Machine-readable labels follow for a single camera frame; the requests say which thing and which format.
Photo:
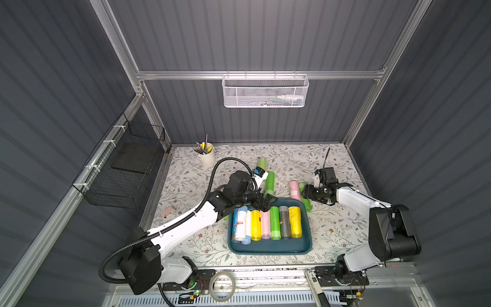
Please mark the black wire side basket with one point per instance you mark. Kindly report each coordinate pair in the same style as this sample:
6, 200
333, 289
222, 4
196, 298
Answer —
124, 170

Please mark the dark grey trash bag roll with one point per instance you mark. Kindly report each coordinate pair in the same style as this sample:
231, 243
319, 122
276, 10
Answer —
285, 223

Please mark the clear packing tape roll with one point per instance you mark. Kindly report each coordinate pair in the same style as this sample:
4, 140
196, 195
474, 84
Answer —
222, 287

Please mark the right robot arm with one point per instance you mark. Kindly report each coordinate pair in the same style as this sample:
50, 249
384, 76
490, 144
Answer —
391, 229

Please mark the bright green roll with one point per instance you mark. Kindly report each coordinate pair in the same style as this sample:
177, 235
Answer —
270, 183
305, 201

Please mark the pale green roll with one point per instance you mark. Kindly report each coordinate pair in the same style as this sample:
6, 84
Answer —
262, 163
275, 223

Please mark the white roll with blue end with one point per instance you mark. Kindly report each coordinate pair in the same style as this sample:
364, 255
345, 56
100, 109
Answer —
247, 239

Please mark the teal plastic storage box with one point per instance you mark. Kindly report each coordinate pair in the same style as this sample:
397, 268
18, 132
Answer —
295, 246

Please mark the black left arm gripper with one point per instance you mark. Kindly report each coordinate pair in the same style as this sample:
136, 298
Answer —
259, 197

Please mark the items in white basket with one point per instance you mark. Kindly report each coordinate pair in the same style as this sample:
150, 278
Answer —
279, 100

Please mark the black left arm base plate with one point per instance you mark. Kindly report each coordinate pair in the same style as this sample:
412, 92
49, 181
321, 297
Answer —
199, 280

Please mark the white pen holder cup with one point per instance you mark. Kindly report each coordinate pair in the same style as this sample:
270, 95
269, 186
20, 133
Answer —
208, 159

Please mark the yellow trash bag roll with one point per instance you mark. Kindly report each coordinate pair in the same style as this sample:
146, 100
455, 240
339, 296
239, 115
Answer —
256, 226
295, 222

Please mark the pink small stapler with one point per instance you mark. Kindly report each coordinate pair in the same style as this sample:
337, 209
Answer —
167, 212

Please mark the pink trash bag roll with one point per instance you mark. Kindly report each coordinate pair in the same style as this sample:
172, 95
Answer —
265, 225
294, 189

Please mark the white roll with red label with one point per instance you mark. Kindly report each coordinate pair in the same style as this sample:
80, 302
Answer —
241, 224

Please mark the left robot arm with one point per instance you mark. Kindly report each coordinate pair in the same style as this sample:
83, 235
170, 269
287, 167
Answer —
148, 262

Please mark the pens and pencils bunch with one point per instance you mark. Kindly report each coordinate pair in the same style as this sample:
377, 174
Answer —
204, 148

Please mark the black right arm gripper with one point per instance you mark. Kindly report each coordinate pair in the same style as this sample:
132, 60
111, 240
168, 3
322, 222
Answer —
311, 192

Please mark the white wire wall basket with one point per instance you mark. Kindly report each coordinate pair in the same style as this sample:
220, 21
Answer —
239, 90

